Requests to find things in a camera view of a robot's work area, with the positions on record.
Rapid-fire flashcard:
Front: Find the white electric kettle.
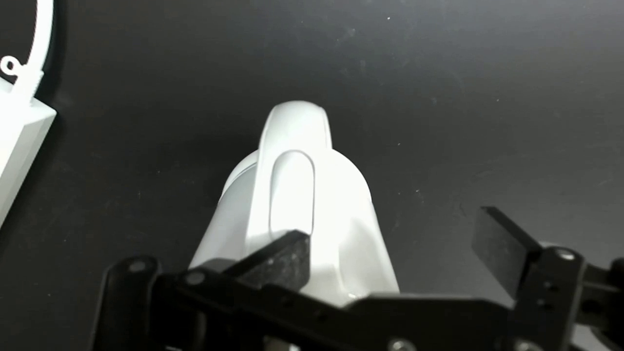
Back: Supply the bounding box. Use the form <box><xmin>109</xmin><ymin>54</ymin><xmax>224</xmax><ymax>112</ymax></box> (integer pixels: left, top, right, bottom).
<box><xmin>187</xmin><ymin>97</ymin><xmax>402</xmax><ymax>307</ymax></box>

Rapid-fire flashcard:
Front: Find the white power strip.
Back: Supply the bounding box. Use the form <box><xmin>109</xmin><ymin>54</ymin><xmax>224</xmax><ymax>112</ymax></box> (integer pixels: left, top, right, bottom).
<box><xmin>0</xmin><ymin>77</ymin><xmax>58</xmax><ymax>229</ymax></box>

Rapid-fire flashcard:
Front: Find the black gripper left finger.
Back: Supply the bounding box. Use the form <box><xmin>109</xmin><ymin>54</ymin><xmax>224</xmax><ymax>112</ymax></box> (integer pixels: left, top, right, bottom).
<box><xmin>88</xmin><ymin>227</ymin><xmax>392</xmax><ymax>351</ymax></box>

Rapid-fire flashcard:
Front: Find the white power strip cable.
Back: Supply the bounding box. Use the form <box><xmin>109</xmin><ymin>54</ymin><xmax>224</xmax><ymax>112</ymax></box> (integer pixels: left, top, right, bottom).
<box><xmin>0</xmin><ymin>0</ymin><xmax>56</xmax><ymax>101</ymax></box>

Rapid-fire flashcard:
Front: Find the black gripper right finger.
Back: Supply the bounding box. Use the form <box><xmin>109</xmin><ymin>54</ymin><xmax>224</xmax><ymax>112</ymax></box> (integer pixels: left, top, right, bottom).
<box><xmin>470</xmin><ymin>204</ymin><xmax>624</xmax><ymax>351</ymax></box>

